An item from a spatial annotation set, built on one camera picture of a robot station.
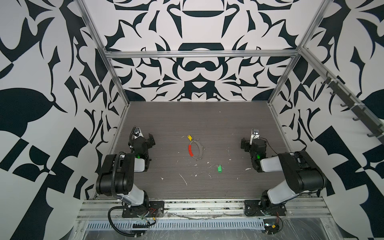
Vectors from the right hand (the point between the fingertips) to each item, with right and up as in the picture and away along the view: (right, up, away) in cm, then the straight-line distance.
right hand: (254, 137), depth 94 cm
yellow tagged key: (-40, -1, +5) cm, 40 cm away
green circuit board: (-1, -38, -23) cm, 45 cm away
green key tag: (-22, -17, -7) cm, 29 cm away
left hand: (-70, +2, -2) cm, 70 cm away
